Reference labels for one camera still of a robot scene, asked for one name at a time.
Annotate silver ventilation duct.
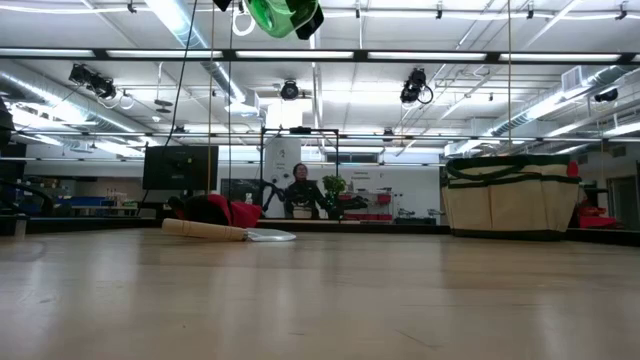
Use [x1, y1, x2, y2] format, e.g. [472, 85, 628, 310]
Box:
[492, 63, 632, 137]
[0, 69, 151, 141]
[144, 0, 247, 104]

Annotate red bin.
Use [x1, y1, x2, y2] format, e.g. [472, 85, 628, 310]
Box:
[578, 203, 619, 230]

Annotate round black ceiling camera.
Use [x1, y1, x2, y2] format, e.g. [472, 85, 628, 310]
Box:
[279, 79, 301, 102]

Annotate black metal frame stand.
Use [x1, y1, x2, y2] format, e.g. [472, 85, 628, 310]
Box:
[258, 126, 341, 221]

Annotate black overhead light bar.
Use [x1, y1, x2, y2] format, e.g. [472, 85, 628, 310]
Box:
[0, 47, 640, 64]

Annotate blue storage bins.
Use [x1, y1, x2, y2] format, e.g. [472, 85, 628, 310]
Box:
[54, 195, 110, 209]

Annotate person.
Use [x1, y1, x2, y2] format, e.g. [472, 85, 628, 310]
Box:
[283, 162, 326, 221]

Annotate thin black hanging cable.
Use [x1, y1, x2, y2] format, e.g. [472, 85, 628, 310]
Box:
[227, 0, 236, 201]

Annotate wooden handled metal trowel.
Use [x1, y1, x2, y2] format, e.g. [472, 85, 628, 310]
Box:
[161, 217, 297, 244]

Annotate beige green gardening bag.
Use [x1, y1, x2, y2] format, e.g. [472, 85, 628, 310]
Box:
[440, 153, 583, 243]

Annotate large black monitor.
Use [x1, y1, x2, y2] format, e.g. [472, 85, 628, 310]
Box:
[142, 145, 220, 192]

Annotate green potted plant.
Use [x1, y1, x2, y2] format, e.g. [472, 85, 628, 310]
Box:
[322, 174, 348, 221]

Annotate black overhead camera with cable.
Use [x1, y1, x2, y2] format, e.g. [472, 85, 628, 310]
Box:
[399, 67, 435, 107]

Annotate white cable ring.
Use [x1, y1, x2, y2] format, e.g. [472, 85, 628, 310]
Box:
[231, 7, 257, 38]

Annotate red and black garden glove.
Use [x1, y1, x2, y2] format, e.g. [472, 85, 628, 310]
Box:
[167, 193, 264, 230]

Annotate shelf with red bins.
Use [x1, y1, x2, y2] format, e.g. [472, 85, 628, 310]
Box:
[341, 188, 394, 223]

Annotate thick black curved cable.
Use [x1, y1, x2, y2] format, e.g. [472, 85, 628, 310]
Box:
[0, 178, 56, 218]

